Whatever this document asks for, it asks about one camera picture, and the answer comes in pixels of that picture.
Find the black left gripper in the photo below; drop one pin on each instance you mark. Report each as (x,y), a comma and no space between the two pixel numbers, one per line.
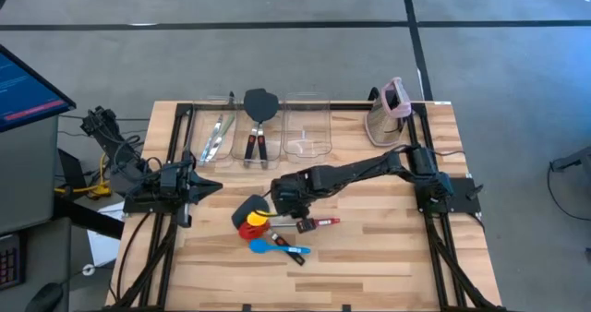
(187,187)

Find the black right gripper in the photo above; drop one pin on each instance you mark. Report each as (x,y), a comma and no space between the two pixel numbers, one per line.
(307,187)

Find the yellow spoon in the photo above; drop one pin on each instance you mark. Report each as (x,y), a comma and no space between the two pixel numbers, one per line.
(256,219)

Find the blue spoon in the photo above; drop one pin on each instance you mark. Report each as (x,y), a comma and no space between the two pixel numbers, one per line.
(261,246)

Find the red slotted spoon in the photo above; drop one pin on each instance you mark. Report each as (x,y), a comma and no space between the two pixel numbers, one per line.
(251,232)

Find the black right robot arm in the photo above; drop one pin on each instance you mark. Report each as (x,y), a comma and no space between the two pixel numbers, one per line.
(360,171)

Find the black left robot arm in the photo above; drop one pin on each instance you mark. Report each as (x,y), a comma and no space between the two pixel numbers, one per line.
(120,155)

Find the clear plastic bin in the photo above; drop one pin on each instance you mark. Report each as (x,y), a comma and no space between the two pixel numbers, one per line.
(196,132)
(274,136)
(307,127)

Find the small black table clamp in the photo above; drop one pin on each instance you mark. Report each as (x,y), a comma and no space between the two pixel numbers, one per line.
(374,94)
(231,96)

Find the white sheet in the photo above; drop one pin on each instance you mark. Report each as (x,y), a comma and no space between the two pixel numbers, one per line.
(104,247)

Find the black desk leg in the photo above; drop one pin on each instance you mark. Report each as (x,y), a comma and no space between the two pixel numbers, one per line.
(88,217)

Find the grey desk cabinet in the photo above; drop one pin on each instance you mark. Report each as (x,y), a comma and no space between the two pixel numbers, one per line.
(27,178)

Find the black computer mouse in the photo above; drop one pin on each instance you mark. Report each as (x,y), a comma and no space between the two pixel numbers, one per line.
(44,298)

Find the computer monitor blue screen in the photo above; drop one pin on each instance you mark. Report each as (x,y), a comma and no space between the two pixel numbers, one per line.
(27,90)

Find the black keyboard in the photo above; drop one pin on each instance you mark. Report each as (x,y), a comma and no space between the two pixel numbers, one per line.
(9,261)

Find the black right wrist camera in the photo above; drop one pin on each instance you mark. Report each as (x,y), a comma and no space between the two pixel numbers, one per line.
(284,200)

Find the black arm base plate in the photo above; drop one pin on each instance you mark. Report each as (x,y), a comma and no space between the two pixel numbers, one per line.
(138,207)
(464,201)

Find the black aluminium table frame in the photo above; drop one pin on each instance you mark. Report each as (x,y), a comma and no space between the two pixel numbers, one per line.
(351,105)

